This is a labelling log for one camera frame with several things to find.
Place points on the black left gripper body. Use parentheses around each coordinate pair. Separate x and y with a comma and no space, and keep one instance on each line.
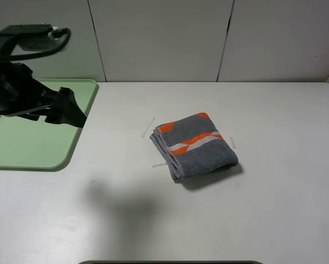
(20,94)

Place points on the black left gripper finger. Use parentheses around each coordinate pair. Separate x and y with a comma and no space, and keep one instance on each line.
(64,110)

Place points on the grey orange striped towel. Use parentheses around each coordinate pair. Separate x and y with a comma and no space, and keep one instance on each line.
(192,147)

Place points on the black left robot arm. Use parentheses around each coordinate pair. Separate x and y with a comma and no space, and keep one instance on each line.
(23,96)

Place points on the green plastic tray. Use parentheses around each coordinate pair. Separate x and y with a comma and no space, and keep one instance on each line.
(27,145)

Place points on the white tape strip right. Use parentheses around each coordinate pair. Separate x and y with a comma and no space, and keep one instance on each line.
(232,143)

